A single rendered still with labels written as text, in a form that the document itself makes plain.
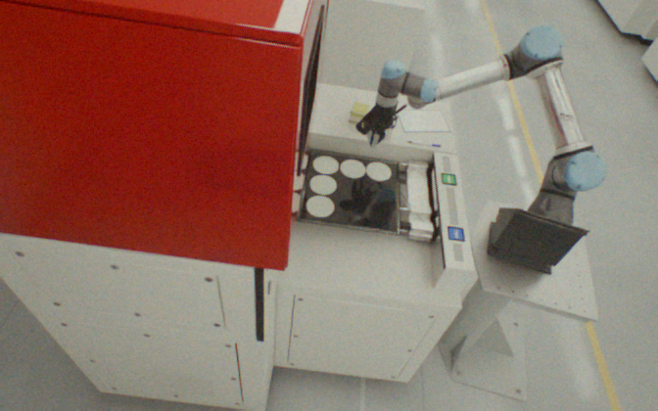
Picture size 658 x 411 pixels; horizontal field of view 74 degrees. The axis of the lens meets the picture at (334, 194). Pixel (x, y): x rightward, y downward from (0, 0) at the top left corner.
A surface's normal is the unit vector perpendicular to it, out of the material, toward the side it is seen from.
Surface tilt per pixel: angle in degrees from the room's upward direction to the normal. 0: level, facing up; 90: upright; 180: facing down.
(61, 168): 90
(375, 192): 0
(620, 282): 0
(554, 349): 0
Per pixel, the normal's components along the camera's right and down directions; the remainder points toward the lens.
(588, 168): -0.11, 0.10
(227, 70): -0.08, 0.74
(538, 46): -0.18, -0.16
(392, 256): 0.12, -0.66
